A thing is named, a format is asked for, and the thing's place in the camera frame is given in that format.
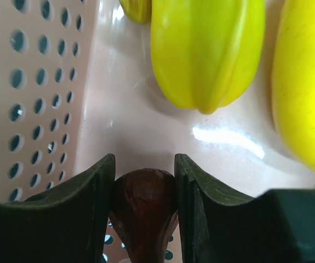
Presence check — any yellow starfruit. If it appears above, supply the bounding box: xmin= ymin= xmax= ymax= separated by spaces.
xmin=151 ymin=1 xmax=266 ymax=115

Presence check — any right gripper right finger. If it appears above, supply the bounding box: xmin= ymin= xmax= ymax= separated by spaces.
xmin=174 ymin=154 xmax=315 ymax=262

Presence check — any pink plastic basket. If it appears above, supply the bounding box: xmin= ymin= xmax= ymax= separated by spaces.
xmin=0 ymin=1 xmax=315 ymax=262

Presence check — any yellow banana bunch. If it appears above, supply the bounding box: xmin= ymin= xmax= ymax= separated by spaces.
xmin=119 ymin=0 xmax=152 ymax=25

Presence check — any dark red plum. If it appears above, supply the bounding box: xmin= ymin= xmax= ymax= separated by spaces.
xmin=109 ymin=168 xmax=178 ymax=262

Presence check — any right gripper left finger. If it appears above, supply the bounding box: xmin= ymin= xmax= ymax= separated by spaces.
xmin=0 ymin=154 xmax=116 ymax=262

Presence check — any yellow mango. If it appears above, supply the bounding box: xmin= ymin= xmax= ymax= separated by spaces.
xmin=271 ymin=1 xmax=315 ymax=171

